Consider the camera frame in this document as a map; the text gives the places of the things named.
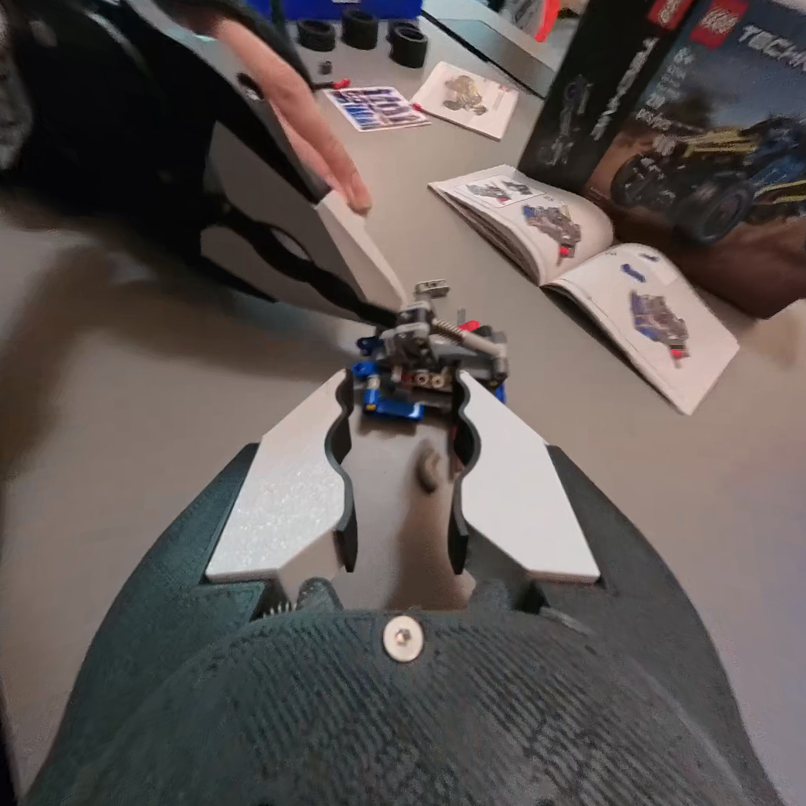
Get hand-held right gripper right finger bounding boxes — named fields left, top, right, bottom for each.
left=449, top=370, right=602, bottom=583

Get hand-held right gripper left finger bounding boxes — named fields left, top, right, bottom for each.
left=203, top=370, right=360, bottom=586

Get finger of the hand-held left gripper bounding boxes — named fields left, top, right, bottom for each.
left=211, top=120, right=408, bottom=312
left=200, top=223, right=399, bottom=326

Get grey and blue lego model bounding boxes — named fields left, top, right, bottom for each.
left=351, top=280, right=512, bottom=424

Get small grey lego connector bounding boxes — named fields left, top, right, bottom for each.
left=412, top=449, right=446, bottom=493

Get lego sticker sheet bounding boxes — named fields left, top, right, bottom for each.
left=323, top=85, right=433, bottom=133

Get small white lego leaflet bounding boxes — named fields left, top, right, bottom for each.
left=411, top=60, right=521, bottom=141

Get open lego instruction booklet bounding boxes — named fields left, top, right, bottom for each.
left=428, top=164, right=741, bottom=416

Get lego set cardboard box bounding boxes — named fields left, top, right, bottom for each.
left=518, top=0, right=806, bottom=320

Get person's left hand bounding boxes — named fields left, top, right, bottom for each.
left=217, top=18, right=375, bottom=215

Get blue plastic bin with tag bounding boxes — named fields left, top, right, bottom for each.
left=280, top=0, right=424, bottom=21

